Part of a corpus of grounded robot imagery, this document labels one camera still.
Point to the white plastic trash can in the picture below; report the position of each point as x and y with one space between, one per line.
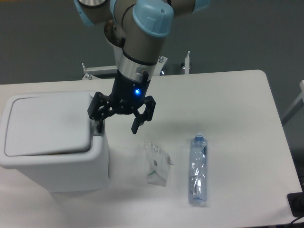
49 137

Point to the clear plastic water bottle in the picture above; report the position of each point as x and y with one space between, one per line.
197 191

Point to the white frame at right edge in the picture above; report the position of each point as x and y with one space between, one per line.
294 107

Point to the crushed white milk carton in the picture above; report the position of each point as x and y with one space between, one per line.
159 162

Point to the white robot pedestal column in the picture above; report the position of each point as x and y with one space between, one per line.
115 36

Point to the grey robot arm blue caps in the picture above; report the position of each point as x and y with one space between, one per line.
143 27

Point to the white metal base frame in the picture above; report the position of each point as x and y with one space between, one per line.
162 69

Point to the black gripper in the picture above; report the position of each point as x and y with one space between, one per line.
127 97

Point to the black device at table corner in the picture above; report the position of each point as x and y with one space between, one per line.
296 203

